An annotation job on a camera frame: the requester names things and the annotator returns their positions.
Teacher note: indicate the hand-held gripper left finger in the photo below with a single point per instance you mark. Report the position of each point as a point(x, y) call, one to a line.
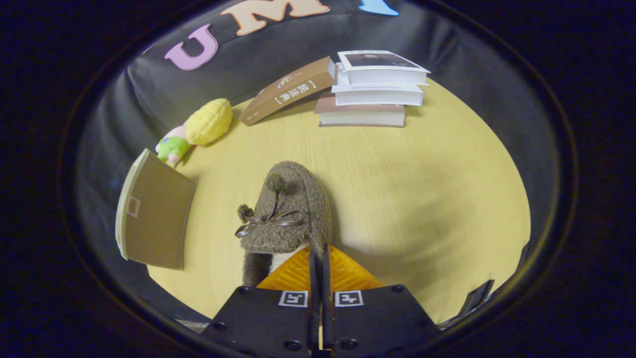
point(263, 323)

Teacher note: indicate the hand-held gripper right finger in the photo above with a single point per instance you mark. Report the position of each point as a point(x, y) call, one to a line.
point(377, 323)

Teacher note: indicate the brown fuzzy shoe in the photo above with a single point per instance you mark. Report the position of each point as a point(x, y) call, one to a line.
point(293, 204)

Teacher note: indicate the beige fabric storage box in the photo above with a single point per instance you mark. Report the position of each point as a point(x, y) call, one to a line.
point(159, 219)

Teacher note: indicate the pink and green plush doll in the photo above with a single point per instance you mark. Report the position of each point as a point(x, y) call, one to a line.
point(173, 146)

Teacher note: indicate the brown cover book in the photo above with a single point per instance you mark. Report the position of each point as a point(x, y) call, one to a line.
point(360, 118)

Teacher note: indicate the yellow plush toy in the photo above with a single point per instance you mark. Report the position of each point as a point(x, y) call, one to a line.
point(208, 122)

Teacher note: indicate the thick white book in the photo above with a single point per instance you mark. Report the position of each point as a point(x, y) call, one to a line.
point(377, 94)

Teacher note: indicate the brown leaning book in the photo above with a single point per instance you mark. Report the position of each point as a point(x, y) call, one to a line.
point(290, 89)

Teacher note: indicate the white book with dark cover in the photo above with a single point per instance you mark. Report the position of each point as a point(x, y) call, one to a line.
point(385, 74)

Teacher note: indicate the black backdrop cloth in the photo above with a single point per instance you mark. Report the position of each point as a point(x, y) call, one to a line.
point(149, 84)

